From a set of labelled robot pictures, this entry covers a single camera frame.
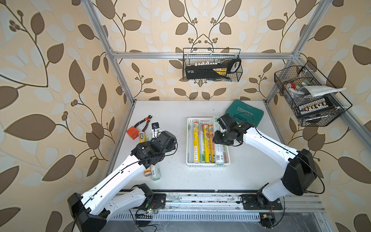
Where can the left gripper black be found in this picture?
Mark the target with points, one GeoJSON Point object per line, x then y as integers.
{"type": "Point", "coordinates": [150, 143]}

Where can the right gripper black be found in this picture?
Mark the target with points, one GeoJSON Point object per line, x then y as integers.
{"type": "Point", "coordinates": [217, 138]}

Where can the yellow red-end wrap roll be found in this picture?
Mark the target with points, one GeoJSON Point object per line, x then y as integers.
{"type": "Point", "coordinates": [142, 138]}

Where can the white text wrap roll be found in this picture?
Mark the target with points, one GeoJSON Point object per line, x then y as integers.
{"type": "Point", "coordinates": [219, 149]}

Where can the white green wrap roll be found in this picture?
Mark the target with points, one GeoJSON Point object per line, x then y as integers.
{"type": "Point", "coordinates": [226, 156]}

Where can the yellow wrap roll group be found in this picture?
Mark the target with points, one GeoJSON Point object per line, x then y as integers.
{"type": "Point", "coordinates": [211, 134]}
{"type": "Point", "coordinates": [206, 143]}

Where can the white plastic perforated basket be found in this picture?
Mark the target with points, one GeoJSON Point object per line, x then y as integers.
{"type": "Point", "coordinates": [204, 120]}

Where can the green grape wrap roll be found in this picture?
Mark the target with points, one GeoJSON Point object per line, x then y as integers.
{"type": "Point", "coordinates": [202, 149]}

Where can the green red-cap wrap roll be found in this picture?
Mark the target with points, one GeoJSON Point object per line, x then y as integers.
{"type": "Point", "coordinates": [190, 142]}

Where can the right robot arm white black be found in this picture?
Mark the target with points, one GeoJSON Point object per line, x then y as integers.
{"type": "Point", "coordinates": [300, 171]}

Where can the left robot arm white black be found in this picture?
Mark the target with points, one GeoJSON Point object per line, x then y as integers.
{"type": "Point", "coordinates": [107, 188]}

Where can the black yellow tool in basket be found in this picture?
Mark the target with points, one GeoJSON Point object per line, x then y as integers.
{"type": "Point", "coordinates": [220, 70]}

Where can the white paper in right basket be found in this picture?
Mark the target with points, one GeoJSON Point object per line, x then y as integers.
{"type": "Point", "coordinates": [317, 91]}

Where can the socket set in right basket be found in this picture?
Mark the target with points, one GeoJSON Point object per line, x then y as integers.
{"type": "Point", "coordinates": [314, 107]}

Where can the green plastic tool case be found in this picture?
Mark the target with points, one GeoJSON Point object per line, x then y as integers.
{"type": "Point", "coordinates": [241, 111]}

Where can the orange red cube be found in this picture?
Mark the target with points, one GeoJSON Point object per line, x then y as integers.
{"type": "Point", "coordinates": [132, 132]}

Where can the red black pliers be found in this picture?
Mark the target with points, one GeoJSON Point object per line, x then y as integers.
{"type": "Point", "coordinates": [147, 120]}

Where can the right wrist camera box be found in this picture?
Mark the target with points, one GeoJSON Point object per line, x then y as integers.
{"type": "Point", "coordinates": [226, 122]}

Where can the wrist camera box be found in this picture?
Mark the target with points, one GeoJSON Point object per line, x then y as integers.
{"type": "Point", "coordinates": [226, 122]}
{"type": "Point", "coordinates": [155, 129]}

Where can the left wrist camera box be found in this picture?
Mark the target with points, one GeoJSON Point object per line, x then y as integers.
{"type": "Point", "coordinates": [155, 129]}

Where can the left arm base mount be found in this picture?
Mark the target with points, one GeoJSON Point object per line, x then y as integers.
{"type": "Point", "coordinates": [157, 201]}

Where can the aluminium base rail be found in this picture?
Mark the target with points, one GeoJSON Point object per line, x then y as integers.
{"type": "Point", "coordinates": [201, 201]}

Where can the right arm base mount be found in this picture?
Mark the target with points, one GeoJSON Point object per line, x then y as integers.
{"type": "Point", "coordinates": [251, 202]}

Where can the back wall wire basket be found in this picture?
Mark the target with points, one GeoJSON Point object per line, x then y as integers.
{"type": "Point", "coordinates": [193, 55]}

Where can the wall wire basket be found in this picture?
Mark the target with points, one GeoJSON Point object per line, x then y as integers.
{"type": "Point", "coordinates": [193, 55]}
{"type": "Point", "coordinates": [289, 80]}

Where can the right wall wire basket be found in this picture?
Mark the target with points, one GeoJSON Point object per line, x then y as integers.
{"type": "Point", "coordinates": [289, 80]}

